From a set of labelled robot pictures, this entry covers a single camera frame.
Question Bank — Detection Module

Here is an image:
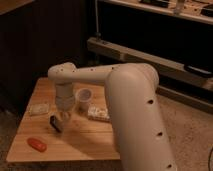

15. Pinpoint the white rectangular packet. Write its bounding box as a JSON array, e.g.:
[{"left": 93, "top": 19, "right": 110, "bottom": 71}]
[{"left": 87, "top": 106, "right": 110, "bottom": 122}]

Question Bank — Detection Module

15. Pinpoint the orange oblong toy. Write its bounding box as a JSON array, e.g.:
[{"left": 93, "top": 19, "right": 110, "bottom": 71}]
[{"left": 27, "top": 138, "right": 47, "bottom": 152}]

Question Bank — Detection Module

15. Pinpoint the white plastic cup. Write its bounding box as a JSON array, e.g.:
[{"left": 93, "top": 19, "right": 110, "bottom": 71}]
[{"left": 75, "top": 88, "right": 93, "bottom": 112}]

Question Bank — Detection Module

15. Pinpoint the vertical metal pole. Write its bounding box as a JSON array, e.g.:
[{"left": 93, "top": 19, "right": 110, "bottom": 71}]
[{"left": 94, "top": 0, "right": 101, "bottom": 40}]

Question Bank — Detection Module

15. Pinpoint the black remote on shelf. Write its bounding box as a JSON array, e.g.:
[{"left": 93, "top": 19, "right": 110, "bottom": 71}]
[{"left": 184, "top": 65, "right": 213, "bottom": 78}]

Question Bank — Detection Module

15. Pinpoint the black eraser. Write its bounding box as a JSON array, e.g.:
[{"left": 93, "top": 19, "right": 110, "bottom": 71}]
[{"left": 50, "top": 115, "right": 63, "bottom": 133}]

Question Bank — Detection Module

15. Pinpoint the long metal shelf rail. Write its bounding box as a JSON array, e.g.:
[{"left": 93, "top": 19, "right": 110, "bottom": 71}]
[{"left": 87, "top": 37, "right": 213, "bottom": 92}]

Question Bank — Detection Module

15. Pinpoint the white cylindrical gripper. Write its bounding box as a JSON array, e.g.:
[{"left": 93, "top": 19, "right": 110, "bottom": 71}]
[{"left": 55, "top": 84, "right": 74, "bottom": 122}]

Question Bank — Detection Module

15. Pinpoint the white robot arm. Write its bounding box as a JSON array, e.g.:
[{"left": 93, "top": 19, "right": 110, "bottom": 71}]
[{"left": 48, "top": 63, "right": 178, "bottom": 171}]

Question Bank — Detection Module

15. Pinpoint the wooden table board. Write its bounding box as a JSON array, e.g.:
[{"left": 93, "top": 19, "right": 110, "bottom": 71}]
[{"left": 6, "top": 78, "right": 119, "bottom": 162}]

